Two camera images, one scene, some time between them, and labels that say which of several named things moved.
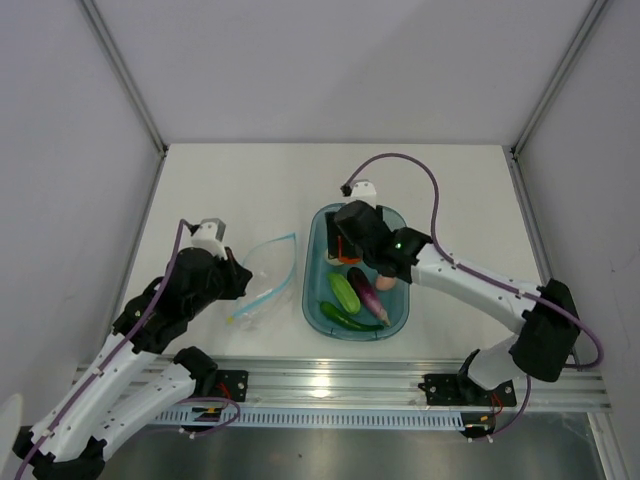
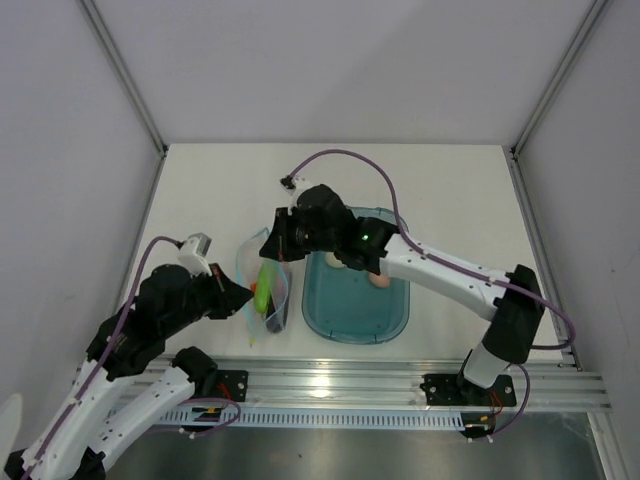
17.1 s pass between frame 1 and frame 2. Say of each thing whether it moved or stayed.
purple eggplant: moved
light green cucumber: moved
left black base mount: stayed
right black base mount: stayed
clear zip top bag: moved
